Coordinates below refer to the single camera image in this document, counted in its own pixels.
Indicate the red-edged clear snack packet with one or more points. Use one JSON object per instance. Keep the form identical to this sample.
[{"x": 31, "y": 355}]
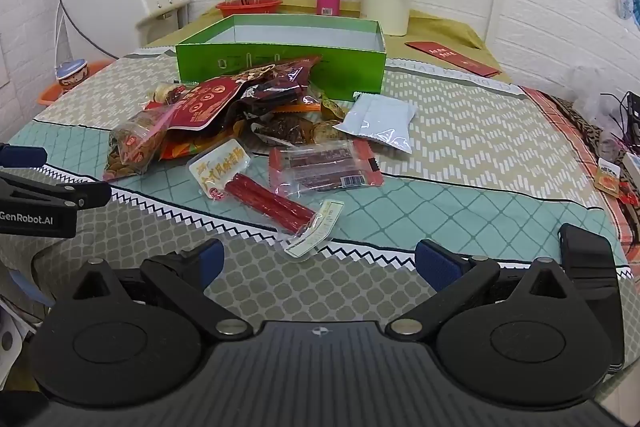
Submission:
[{"x": 320, "y": 167}]

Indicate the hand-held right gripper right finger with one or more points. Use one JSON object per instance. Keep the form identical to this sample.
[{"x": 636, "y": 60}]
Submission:
[{"x": 437, "y": 264}]

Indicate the red snack bag gold print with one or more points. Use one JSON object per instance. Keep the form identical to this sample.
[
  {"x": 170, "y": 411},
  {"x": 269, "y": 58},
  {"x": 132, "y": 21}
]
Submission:
[{"x": 205, "y": 102}]

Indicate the green cardboard box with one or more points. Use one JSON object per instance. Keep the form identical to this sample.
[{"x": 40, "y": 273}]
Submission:
[{"x": 210, "y": 64}]

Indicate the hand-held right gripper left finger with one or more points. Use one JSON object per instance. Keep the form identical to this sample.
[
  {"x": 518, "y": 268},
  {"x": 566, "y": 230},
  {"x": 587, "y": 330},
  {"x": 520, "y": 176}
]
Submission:
[{"x": 210, "y": 259}]

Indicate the clear plastic bag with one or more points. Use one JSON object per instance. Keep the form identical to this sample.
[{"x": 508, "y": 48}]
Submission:
[{"x": 590, "y": 97}]

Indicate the maroon snack bag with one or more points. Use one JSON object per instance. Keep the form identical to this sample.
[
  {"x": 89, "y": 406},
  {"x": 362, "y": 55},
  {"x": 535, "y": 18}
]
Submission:
[{"x": 280, "y": 82}]

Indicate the gold candy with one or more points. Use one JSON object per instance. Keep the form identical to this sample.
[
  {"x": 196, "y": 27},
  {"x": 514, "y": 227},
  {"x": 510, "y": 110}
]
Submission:
[
  {"x": 336, "y": 107},
  {"x": 330, "y": 132}
]

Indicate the patterned green beige tablecloth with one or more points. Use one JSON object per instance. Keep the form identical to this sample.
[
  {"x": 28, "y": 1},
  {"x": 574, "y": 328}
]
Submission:
[{"x": 475, "y": 132}]

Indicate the small pastry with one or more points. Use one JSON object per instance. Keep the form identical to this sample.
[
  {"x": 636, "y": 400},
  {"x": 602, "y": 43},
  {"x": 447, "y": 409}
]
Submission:
[{"x": 167, "y": 94}]

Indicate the red envelope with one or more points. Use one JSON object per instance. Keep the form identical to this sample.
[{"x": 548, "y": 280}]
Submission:
[{"x": 450, "y": 57}]

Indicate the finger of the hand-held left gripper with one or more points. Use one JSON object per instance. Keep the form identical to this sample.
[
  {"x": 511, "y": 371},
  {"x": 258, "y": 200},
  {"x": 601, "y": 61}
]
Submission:
[
  {"x": 22, "y": 157},
  {"x": 60, "y": 194}
]

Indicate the leopard print cloth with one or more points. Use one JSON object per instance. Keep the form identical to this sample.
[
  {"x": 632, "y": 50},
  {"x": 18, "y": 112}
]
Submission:
[{"x": 580, "y": 122}]

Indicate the orange plaid cloth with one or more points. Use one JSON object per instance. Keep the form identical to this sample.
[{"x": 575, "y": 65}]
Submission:
[{"x": 575, "y": 157}]

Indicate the orange plastic basin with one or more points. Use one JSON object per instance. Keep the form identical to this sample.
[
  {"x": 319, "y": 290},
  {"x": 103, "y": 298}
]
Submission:
[{"x": 47, "y": 96}]

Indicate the light blue snack packet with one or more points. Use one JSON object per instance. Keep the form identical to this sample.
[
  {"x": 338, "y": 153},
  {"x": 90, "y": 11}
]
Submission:
[{"x": 380, "y": 119}]

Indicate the white water dispenser with screen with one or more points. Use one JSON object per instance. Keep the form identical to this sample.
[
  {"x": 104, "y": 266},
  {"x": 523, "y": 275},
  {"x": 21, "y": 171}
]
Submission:
[{"x": 100, "y": 7}]

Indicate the red plastic basket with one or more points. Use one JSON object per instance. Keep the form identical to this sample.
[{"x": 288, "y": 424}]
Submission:
[{"x": 250, "y": 10}]

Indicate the clear packet of red sausages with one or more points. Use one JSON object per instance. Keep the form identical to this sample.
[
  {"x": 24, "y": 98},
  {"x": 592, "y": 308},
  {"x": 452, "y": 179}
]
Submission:
[{"x": 265, "y": 202}]

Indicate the cartoon cup with blue lid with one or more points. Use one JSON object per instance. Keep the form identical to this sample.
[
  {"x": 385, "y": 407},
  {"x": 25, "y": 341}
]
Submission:
[{"x": 72, "y": 77}]

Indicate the black rectangular device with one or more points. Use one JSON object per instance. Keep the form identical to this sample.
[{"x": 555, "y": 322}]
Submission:
[{"x": 590, "y": 262}]

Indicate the small orange snack packet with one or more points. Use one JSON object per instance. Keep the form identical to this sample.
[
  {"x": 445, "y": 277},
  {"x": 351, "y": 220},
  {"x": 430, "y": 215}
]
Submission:
[{"x": 609, "y": 177}]

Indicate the clear packet of brown snacks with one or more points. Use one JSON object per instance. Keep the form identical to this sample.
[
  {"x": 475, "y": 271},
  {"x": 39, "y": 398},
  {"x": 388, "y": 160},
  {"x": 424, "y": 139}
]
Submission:
[{"x": 285, "y": 129}]

